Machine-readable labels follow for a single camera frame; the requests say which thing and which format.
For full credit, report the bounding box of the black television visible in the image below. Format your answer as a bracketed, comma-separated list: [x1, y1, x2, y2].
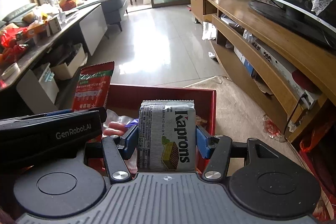
[249, 0, 335, 54]

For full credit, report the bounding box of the grey sofa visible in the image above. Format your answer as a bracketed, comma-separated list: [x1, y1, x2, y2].
[101, 0, 129, 31]

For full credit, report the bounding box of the dark coffee table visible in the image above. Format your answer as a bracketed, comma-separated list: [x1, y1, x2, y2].
[1, 3, 108, 118]

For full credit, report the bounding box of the silver Kaprons wafer packet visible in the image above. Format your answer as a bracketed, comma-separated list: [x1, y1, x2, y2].
[137, 101, 196, 172]

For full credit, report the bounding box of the white cardboard box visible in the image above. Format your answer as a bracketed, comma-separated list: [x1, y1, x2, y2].
[51, 43, 86, 80]

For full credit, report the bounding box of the sausage snack packet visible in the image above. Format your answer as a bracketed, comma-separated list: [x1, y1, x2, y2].
[102, 110, 138, 137]

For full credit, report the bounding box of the red plastic bag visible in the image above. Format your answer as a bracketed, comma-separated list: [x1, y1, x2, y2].
[1, 27, 29, 66]

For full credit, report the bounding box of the red cardboard box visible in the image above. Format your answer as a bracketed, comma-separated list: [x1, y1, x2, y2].
[103, 84, 218, 173]

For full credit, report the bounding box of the wooden TV stand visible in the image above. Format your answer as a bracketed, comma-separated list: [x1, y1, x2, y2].
[191, 0, 335, 142]

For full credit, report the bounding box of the red strawberry snack packet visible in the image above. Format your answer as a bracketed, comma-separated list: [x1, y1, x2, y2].
[72, 61, 114, 111]

